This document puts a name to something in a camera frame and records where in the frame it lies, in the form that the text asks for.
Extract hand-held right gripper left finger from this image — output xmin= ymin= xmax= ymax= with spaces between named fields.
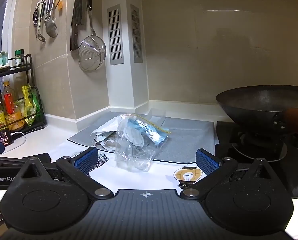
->
xmin=18 ymin=147 xmax=114 ymax=200

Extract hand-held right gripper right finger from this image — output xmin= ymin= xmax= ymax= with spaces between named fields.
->
xmin=180 ymin=148 xmax=279 ymax=200

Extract white food pouch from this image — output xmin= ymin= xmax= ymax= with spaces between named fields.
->
xmin=96 ymin=131 xmax=119 ymax=152

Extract clear plastic bag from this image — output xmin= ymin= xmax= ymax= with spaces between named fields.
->
xmin=115 ymin=113 xmax=171 ymax=172

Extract smartphone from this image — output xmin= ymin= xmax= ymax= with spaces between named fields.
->
xmin=0 ymin=130 xmax=13 ymax=147

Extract grey mat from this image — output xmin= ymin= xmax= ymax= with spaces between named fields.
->
xmin=67 ymin=111 xmax=218 ymax=162

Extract black gas stove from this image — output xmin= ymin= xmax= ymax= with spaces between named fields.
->
xmin=215 ymin=121 xmax=298 ymax=198

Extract white printed mat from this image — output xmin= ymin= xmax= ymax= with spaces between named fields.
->
xmin=47 ymin=140 xmax=216 ymax=191

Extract yellow snack bag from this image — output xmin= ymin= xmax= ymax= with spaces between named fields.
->
xmin=21 ymin=84 xmax=35 ymax=127

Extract green snack bag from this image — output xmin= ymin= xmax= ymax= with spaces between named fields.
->
xmin=32 ymin=90 xmax=41 ymax=120

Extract clear plastic packaging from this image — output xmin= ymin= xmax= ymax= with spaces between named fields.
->
xmin=145 ymin=108 xmax=166 ymax=125

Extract black wok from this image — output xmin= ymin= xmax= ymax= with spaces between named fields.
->
xmin=216 ymin=85 xmax=298 ymax=143

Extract teal lid seasoning container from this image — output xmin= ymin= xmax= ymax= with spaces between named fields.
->
xmin=0 ymin=51 xmax=9 ymax=67

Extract green cap spice jar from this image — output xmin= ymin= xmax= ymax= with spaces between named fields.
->
xmin=15 ymin=49 xmax=25 ymax=67

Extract wide grey vent grille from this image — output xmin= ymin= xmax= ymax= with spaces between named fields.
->
xmin=107 ymin=4 xmax=125 ymax=66

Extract kitchen scissors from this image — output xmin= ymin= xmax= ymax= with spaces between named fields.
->
xmin=32 ymin=7 xmax=39 ymax=38

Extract narrow grey vent grille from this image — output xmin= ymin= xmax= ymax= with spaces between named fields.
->
xmin=130 ymin=4 xmax=144 ymax=63

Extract white charging cable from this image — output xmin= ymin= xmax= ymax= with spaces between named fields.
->
xmin=0 ymin=131 xmax=27 ymax=156

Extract black wire spice rack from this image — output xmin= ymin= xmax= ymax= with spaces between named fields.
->
xmin=0 ymin=54 xmax=47 ymax=134

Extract wire mesh strainer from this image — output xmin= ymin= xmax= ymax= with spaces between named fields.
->
xmin=78 ymin=0 xmax=107 ymax=72

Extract green handled kitchen tool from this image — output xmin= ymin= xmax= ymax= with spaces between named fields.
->
xmin=37 ymin=1 xmax=46 ymax=42

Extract cleaver with wooden handle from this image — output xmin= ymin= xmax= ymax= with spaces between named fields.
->
xmin=70 ymin=0 xmax=84 ymax=52

